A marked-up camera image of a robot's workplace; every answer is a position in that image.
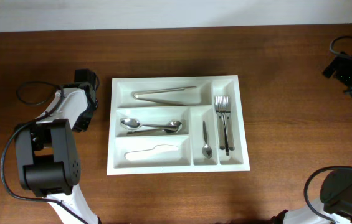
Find steel tongs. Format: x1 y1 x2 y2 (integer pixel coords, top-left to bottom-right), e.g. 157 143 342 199
131 86 197 106

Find large steel spoon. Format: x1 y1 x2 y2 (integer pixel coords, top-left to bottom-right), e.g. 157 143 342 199
126 121 182 136
120 118 161 131

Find steel fork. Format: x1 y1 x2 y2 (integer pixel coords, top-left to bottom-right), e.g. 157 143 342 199
214 96 226 150
222 96 235 151

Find small steel teaspoon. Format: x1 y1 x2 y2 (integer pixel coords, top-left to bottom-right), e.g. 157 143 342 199
202 121 212 159

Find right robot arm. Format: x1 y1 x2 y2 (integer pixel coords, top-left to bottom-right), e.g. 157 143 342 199
270 52 352 224

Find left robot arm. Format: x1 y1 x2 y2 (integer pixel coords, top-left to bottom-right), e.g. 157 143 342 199
9 69 101 223

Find white cutlery tray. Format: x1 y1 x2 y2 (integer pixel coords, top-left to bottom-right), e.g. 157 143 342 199
107 75 250 175

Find left black cable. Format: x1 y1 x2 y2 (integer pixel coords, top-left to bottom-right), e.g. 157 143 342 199
0 80 89 224

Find black cable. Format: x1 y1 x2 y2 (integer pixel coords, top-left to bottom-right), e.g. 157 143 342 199
303 35 352 224
0 80 89 224

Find right black cable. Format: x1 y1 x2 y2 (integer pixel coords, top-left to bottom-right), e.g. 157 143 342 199
303 35 352 224

